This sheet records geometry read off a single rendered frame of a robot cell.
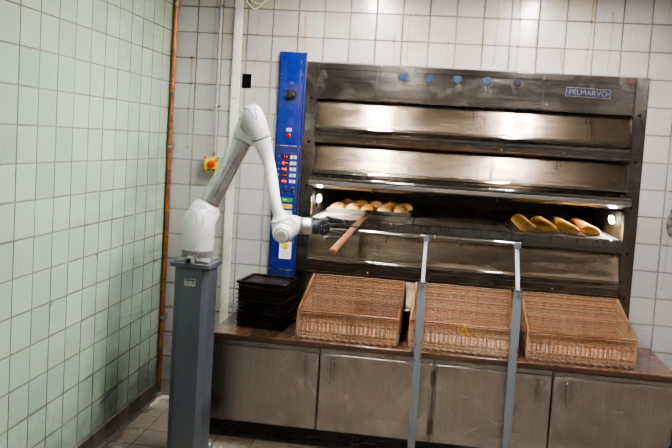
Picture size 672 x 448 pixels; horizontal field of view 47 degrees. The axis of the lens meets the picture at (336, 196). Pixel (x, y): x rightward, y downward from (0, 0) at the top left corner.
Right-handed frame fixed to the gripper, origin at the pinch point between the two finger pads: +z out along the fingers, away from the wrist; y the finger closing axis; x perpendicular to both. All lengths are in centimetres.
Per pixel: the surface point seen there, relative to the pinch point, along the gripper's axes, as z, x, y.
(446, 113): 45, -60, -65
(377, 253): 11, -58, 19
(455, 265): 57, -56, 22
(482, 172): 68, -57, -33
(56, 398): -122, 69, 80
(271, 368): -38, -4, 78
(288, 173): -45, -55, -24
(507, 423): 87, 3, 92
